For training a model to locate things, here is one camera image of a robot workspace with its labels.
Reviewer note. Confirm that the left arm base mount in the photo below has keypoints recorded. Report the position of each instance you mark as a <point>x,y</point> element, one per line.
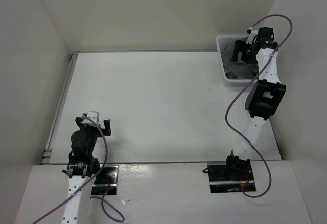
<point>106,182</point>

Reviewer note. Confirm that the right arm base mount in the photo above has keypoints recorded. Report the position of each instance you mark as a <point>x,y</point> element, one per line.
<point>224,180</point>

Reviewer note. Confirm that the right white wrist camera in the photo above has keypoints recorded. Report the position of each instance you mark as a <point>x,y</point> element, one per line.
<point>252,34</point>

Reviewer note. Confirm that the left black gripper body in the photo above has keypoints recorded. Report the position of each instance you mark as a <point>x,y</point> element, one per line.
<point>91,130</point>

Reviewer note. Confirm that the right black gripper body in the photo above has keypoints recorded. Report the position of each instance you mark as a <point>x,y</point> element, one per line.
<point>250,55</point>

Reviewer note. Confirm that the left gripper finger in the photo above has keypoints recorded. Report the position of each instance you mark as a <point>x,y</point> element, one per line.
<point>107,128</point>
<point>78,121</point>

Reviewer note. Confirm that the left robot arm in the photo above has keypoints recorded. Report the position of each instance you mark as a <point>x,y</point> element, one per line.
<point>83,168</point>

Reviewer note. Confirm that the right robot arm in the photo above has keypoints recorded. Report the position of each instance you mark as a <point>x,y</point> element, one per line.
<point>262,101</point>

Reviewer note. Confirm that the white plastic basket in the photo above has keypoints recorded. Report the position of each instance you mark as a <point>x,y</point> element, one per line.
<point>221,42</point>

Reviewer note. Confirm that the grey pleated skirt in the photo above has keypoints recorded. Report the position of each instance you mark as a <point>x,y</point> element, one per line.
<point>236,70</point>

